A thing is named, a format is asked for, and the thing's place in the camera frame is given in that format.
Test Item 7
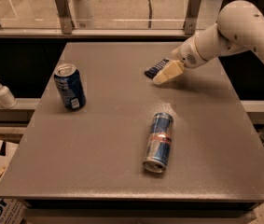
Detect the red bull can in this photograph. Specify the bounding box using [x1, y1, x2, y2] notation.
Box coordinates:
[143, 112, 174, 174]

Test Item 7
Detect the blue pepsi can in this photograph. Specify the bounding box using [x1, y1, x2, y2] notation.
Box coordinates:
[54, 63, 86, 111]

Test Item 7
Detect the metal railing bracket left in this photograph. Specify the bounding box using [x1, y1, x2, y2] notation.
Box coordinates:
[54, 0, 75, 35]

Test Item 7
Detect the metal railing bracket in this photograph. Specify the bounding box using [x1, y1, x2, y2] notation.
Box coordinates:
[54, 0, 75, 35]
[184, 0, 201, 35]

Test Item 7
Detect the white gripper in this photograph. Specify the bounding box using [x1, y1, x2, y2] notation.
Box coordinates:
[153, 36, 207, 85]

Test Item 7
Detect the metal railing bracket right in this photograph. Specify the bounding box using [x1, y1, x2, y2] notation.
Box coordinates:
[184, 0, 201, 35]

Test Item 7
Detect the white pump dispenser bottle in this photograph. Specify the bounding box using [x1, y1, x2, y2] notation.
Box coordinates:
[0, 83, 17, 108]

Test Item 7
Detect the dark blue rxbar wrapper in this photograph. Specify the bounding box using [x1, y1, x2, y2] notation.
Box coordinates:
[144, 58, 170, 78]

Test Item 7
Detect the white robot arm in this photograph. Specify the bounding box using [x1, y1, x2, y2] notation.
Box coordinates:
[153, 0, 264, 85]

